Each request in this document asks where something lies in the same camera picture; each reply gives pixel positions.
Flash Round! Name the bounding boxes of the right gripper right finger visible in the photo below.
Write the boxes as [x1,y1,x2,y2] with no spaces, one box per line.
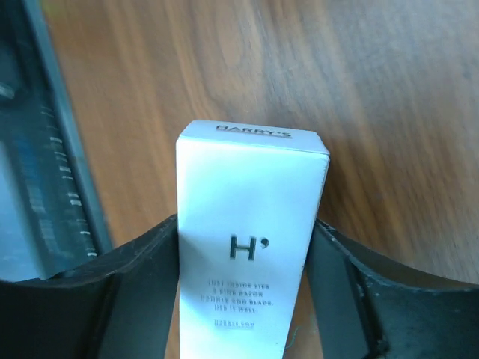
[305,220,478,358]

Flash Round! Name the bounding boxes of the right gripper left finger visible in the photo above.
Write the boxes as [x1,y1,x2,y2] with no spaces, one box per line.
[1,216,179,358]

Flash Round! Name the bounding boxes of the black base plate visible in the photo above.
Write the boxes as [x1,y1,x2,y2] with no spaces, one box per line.
[1,1,113,282]

